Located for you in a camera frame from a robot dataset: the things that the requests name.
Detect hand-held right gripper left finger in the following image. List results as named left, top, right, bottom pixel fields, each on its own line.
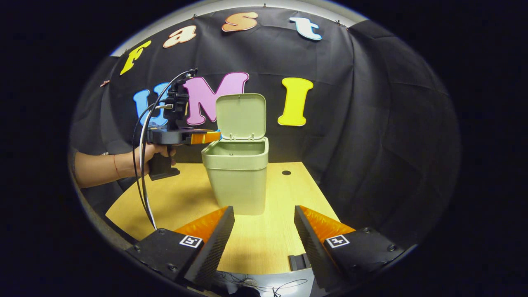
left=126, top=206, right=235, bottom=289

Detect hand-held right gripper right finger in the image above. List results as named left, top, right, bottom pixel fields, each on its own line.
left=294, top=205, right=407, bottom=291

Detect green desktop garbage bin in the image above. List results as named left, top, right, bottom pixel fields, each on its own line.
left=201, top=93, right=269, bottom=216

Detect wooden desktop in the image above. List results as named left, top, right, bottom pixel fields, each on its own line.
left=105, top=162, right=341, bottom=275

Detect black table clamp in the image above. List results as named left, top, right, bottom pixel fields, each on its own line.
left=288, top=254, right=311, bottom=272

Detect black backdrop cloth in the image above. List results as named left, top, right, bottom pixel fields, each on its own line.
left=68, top=6, right=462, bottom=248

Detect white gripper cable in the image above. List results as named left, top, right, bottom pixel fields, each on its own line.
left=139, top=103, right=174, bottom=231

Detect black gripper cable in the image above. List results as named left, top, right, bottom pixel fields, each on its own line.
left=131, top=69, right=198, bottom=225

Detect thin black floor wires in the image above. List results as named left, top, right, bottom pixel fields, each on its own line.
left=214, top=272, right=310, bottom=297

